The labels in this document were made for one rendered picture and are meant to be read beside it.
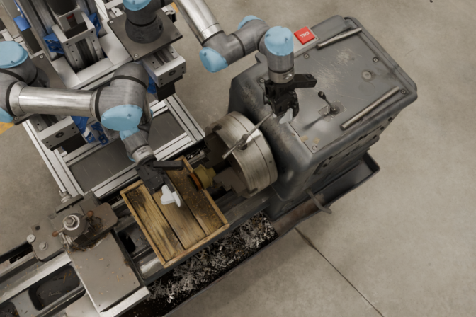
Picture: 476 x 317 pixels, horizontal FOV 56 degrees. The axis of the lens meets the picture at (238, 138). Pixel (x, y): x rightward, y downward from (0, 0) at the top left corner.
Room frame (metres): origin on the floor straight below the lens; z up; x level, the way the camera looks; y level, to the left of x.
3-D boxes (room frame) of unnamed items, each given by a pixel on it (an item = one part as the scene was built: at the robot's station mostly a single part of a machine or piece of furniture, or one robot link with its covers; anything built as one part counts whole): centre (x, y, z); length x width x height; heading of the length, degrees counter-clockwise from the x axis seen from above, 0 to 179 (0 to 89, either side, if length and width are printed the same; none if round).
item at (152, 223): (0.43, 0.20, 0.89); 0.36 x 0.30 x 0.04; 43
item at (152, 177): (0.50, 0.29, 1.08); 0.12 x 0.09 x 0.08; 43
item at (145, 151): (0.56, 0.33, 1.09); 0.08 x 0.05 x 0.08; 133
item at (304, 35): (1.10, -0.19, 1.26); 0.06 x 0.06 x 0.02; 43
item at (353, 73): (0.92, -0.29, 1.06); 0.59 x 0.48 x 0.39; 133
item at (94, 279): (0.22, 0.46, 0.95); 0.43 x 0.17 x 0.05; 43
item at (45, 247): (0.18, 0.48, 0.90); 0.47 x 0.30 x 0.06; 43
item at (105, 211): (0.29, 0.48, 0.99); 0.20 x 0.10 x 0.05; 133
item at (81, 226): (0.27, 0.50, 1.13); 0.08 x 0.08 x 0.03
